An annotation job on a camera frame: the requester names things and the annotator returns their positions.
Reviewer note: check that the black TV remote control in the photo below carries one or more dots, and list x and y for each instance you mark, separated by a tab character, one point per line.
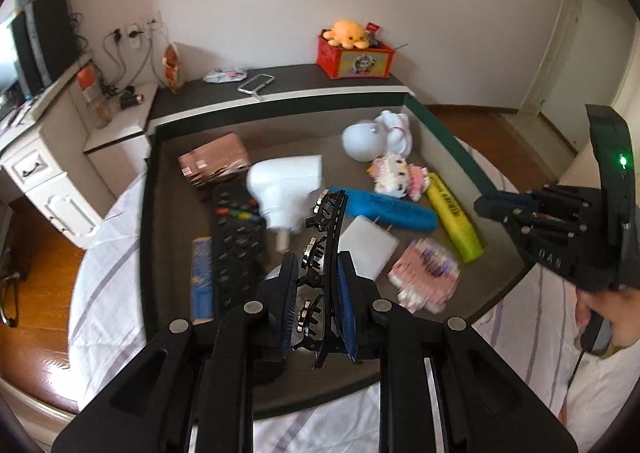
238	245

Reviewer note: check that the yellow highlighter marker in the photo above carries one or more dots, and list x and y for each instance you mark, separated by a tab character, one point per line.
458	227

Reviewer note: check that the blue gold rectangular box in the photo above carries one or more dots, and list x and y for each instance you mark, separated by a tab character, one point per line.
201	281

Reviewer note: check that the white desk with drawers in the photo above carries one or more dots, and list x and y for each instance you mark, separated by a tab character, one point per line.
42	151

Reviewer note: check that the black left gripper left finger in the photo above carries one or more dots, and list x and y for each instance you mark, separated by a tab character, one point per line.
191	388

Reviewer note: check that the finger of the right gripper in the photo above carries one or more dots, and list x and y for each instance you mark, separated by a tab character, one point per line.
500	212
508	201

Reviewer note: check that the white phone case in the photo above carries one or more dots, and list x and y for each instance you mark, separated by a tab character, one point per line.
253	86

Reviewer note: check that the white square charger adapter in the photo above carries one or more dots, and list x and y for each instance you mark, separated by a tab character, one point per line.
369	245

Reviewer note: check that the pink white block cat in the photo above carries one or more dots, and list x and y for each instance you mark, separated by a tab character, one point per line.
394	177

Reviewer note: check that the person right hand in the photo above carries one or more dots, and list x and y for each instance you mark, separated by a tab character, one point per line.
621	308

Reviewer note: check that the orange cap water bottle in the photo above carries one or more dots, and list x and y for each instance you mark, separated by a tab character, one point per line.
94	97

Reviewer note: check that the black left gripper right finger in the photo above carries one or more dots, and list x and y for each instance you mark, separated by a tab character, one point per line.
442	388

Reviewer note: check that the pink block toy figure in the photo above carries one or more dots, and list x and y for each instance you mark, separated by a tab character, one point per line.
426	276

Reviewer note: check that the white striped bed sheet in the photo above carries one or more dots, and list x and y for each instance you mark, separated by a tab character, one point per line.
532	328

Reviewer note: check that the white wall power socket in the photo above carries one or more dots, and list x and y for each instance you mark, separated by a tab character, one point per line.
137	32

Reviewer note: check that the white dog figurine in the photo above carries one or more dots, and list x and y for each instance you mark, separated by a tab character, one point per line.
389	133

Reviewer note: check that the orange octopus plush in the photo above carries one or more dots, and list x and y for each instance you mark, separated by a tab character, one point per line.
347	34

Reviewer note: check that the small dark hair dryer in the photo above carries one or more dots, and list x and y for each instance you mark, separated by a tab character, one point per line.
130	99

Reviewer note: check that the black rhinestone hair clip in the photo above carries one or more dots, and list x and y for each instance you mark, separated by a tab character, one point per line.
320	320

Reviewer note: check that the orange snack bag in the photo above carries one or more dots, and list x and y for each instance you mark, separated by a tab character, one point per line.
173	68

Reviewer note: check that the white mosquito repellent plug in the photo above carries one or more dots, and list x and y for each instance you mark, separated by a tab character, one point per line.
285	189

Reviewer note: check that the rose gold cylindrical jar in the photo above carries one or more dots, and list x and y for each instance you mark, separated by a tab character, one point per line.
215	160

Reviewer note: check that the red toy storage box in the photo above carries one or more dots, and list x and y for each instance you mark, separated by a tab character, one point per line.
339	63

